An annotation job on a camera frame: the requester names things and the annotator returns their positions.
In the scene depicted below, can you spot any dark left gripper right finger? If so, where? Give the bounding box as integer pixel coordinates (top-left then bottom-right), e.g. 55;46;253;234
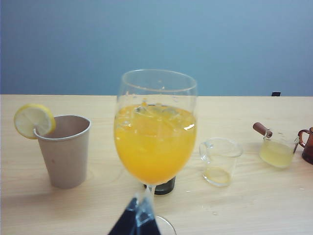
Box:
135;189;162;235

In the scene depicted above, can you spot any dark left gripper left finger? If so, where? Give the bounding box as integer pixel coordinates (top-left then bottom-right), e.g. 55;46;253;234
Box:
107;197;139;235

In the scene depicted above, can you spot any clear measuring cup orange juice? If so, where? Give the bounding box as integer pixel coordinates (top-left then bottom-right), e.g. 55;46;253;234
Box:
198;137;244;188

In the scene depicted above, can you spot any beige paper cup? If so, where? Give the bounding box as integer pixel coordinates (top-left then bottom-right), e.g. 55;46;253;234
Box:
33;115;91;189

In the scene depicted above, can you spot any amber glass measuring cup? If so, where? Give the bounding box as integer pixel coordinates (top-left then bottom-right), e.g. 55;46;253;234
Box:
297;126;313;165

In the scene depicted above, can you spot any clear stemmed wine glass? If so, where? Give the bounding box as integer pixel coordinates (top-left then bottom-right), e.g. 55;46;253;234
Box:
113;69;198;235

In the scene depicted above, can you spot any yellow lemon slice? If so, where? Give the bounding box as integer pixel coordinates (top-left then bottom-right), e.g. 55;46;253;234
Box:
13;103;56;140

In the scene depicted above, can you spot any grey measuring cup with handle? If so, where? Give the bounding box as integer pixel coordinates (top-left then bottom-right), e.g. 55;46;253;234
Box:
154;176;177;196

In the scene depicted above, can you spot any clear measuring cup wooden handle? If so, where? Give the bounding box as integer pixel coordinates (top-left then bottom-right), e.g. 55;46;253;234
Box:
253;122;300;169

